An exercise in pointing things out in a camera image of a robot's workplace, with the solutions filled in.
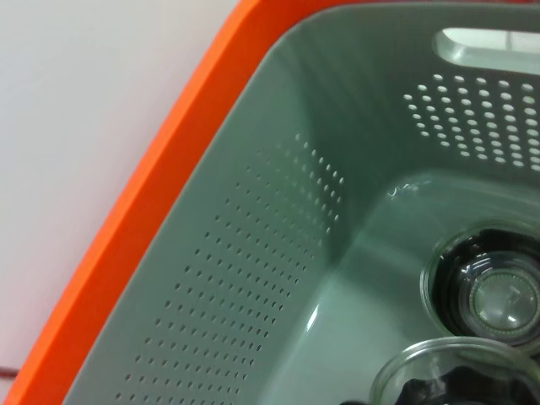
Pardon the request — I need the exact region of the grey-green perforated storage bin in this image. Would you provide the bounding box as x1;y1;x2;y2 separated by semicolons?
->
62;0;540;405

